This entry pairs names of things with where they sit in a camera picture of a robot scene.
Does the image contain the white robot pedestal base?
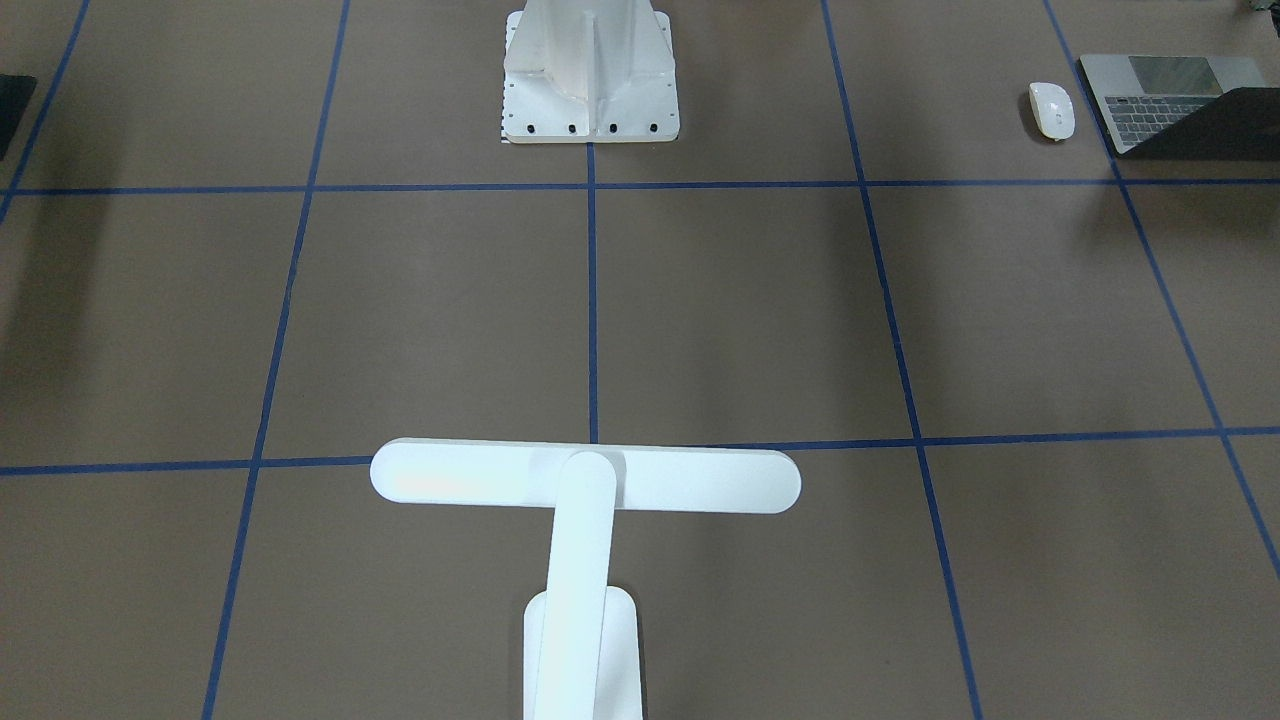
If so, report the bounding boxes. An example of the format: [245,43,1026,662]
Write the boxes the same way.
[500,1,681,143]

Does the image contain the black mouse pad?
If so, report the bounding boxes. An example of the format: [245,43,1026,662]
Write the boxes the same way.
[0,74,38,160]

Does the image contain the white desk lamp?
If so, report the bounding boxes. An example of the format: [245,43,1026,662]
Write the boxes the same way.
[370,438,803,719]

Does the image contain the grey laptop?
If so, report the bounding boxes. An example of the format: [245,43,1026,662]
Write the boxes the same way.
[1078,54,1279,161]

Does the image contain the white computer mouse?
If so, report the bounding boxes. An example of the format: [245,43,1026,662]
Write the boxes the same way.
[1028,82,1076,142]

